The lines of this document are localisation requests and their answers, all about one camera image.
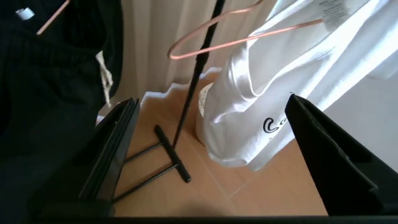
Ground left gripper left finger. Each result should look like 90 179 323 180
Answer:
27 98 141 218

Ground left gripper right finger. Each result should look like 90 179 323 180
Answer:
285 93 398 217

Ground black shorts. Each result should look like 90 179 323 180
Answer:
0 0 124 224

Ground white garment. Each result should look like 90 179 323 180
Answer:
195 0 398 172

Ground pink clothes hanger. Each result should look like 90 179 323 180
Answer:
36 0 72 35
167 0 325 60

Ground white laundry basket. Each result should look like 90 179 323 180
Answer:
198 82 216 118

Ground black clothes rack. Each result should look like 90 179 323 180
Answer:
111 0 227 203

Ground beige curtain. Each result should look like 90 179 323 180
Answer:
108 0 277 108

